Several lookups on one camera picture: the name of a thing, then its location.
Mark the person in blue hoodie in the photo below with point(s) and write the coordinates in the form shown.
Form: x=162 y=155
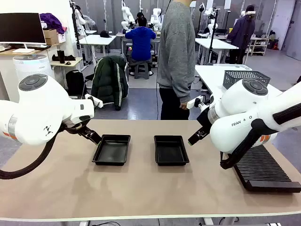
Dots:
x=141 y=42

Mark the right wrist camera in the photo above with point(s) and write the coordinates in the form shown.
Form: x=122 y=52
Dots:
x=194 y=102

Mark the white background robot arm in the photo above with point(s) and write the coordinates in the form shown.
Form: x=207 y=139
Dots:
x=127 y=16
x=211 y=16
x=155 y=16

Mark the wooden monitor desk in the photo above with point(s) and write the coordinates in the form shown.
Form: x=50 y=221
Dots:
x=7 y=52

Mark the black tumbler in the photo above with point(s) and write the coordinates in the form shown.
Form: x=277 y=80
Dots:
x=61 y=56

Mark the person's right hand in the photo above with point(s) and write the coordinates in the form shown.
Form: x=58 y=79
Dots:
x=184 y=106

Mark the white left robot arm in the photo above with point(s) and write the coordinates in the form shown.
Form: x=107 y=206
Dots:
x=42 y=106

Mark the black ESD tray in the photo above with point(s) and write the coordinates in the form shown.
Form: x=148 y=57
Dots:
x=171 y=150
x=111 y=150

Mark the black tripod stand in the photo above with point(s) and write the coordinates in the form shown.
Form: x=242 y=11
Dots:
x=212 y=42
x=75 y=28

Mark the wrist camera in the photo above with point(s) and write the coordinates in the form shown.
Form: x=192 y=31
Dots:
x=194 y=102
x=95 y=100

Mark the white storage shelf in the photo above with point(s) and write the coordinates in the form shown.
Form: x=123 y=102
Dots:
x=259 y=46

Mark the person in grey sweater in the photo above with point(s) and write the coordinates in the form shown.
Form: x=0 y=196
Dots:
x=175 y=58

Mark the person in light grey top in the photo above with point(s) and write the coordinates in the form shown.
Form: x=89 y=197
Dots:
x=87 y=20

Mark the black cap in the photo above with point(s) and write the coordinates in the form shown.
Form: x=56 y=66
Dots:
x=105 y=34

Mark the white keyboard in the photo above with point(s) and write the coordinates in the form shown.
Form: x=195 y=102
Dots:
x=23 y=50

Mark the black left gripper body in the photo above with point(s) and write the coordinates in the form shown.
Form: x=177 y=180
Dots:
x=75 y=127

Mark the grey mesh basket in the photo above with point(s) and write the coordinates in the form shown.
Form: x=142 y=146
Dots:
x=244 y=76

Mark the white work table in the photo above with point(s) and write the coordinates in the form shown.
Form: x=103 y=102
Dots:
x=96 y=39
x=211 y=75
x=216 y=43

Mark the black backpack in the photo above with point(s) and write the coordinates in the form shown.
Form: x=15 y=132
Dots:
x=74 y=82

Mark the white air purifier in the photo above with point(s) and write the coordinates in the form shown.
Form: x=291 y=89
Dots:
x=30 y=66

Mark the person's right forearm grey sleeve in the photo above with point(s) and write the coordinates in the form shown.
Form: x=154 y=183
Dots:
x=188 y=87

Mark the purple cloth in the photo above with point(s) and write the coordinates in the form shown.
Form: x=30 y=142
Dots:
x=50 y=21

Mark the dark green puffer jacket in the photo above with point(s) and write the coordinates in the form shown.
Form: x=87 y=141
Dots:
x=108 y=80

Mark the brown cardboard box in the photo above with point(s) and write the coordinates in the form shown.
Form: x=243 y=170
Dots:
x=50 y=36

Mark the black slotted board rack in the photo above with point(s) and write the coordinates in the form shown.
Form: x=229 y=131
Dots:
x=263 y=169

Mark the grey workbench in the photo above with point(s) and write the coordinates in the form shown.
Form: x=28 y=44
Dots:
x=120 y=34

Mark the small wooden desk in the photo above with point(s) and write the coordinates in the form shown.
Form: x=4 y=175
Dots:
x=70 y=62

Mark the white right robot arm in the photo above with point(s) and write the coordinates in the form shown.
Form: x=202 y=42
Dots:
x=235 y=131

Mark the black cloth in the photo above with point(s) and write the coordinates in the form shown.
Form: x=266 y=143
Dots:
x=70 y=57

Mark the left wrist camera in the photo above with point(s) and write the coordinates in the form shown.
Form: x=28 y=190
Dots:
x=95 y=100

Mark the grey step stool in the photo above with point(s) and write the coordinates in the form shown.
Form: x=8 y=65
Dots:
x=141 y=69

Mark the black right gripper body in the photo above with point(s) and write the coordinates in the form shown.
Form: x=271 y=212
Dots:
x=204 y=122

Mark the person in dark purple jacket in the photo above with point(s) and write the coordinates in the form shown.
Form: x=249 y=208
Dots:
x=242 y=30

